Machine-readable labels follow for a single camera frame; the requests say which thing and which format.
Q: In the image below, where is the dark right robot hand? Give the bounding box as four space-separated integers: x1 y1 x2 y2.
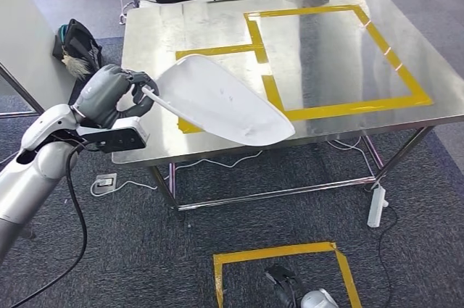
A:
264 265 309 308

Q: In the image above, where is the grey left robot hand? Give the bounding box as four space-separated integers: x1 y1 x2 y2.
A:
72 64 159 130

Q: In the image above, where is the white plastic car part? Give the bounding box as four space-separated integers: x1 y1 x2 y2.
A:
142 54 296 147

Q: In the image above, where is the stainless steel workbench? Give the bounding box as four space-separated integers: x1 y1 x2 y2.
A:
112 0 464 213

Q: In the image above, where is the black bag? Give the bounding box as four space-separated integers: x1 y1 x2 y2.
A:
52 18 104 105

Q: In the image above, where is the silver floor socket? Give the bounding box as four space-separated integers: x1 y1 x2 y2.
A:
94 173 118 196

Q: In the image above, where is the white top metal table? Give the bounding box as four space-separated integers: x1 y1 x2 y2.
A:
0 0 75 120

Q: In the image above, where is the white power strip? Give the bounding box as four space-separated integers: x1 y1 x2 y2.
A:
367 184 389 228

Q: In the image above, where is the yellow tape table marking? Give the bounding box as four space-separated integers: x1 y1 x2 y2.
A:
176 4 434 135

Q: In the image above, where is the black floor cable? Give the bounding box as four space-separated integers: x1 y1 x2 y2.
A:
376 204 399 308

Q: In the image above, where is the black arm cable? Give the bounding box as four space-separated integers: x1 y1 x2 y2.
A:
9 144 88 308

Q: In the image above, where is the white floor cable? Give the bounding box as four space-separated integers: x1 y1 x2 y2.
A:
91 136 379 197

